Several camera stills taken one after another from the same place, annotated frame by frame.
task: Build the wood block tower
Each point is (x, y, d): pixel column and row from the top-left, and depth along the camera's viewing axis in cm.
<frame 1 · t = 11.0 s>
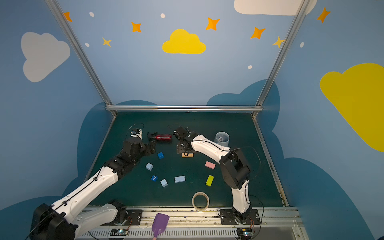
left hand: (150, 142, 82), fingers open
right hand: (186, 147, 91), fingers open
dark blue wooden cube: (160, 155, 97), point 3 cm above the table
light blue wooden cube: (149, 166, 92), point 3 cm above the table
blue number seven cube: (154, 178, 88), point 2 cm above the table
pale blue wooden cube: (164, 183, 85), point 3 cm above the table
light blue long block: (179, 179, 88), point 2 cm above the table
lime green wooden block: (209, 180, 88), point 2 cm above the table
roll of tape: (200, 193, 83), point 2 cm above the table

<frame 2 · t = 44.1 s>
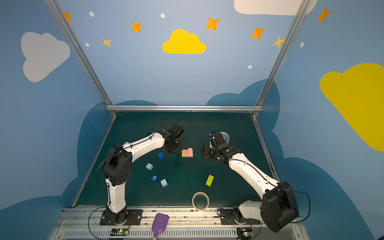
left hand: (180, 150, 93), fingers open
right hand: (206, 149, 85), fingers open
pink wooden block: (190, 152, 99), point 3 cm above the table
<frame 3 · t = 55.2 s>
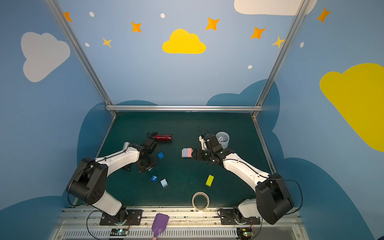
left hand: (153, 167, 91), fingers open
right hand: (196, 152, 85), fingers open
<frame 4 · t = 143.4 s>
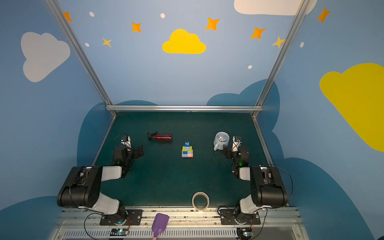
left hand: (136, 146, 95), fingers open
right hand: (232, 143, 94), fingers open
blue number seven cube: (187, 144, 92), point 12 cm above the table
lime green wooden block: (190, 149, 95), point 8 cm above the table
